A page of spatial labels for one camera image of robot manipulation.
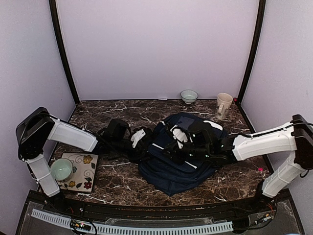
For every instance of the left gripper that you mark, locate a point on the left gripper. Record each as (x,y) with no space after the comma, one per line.
(142,146)

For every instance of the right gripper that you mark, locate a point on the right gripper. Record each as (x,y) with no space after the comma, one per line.
(176,149)

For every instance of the navy blue student backpack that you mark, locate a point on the navy blue student backpack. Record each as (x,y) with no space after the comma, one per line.
(172,174)

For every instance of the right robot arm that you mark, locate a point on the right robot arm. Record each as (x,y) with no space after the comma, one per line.
(295,136)

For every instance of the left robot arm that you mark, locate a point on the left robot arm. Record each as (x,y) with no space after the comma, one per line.
(40,126)

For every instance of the floral square plate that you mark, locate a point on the floral square plate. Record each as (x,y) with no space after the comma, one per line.
(84,168)

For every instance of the small green bowl at back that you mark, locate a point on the small green bowl at back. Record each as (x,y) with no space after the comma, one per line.
(189,96)

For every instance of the cream ceramic mug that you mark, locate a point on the cream ceramic mug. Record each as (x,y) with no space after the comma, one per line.
(224,102)

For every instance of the green bowl on plate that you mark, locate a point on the green bowl on plate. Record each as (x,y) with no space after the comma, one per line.
(62,170)

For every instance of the small circuit board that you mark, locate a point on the small circuit board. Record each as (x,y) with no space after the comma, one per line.
(80,225)

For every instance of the white slotted cable duct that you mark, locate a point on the white slotted cable duct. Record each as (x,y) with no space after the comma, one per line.
(135,227)

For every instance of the black front rail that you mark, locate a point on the black front rail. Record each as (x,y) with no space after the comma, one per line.
(87,206)

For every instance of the left black frame post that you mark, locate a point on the left black frame post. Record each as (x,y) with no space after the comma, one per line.
(62,50)

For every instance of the black frame post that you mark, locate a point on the black frame post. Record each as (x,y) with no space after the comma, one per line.
(62,50)
(253,50)

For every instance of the right black frame post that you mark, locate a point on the right black frame post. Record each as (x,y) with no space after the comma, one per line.
(253,50)

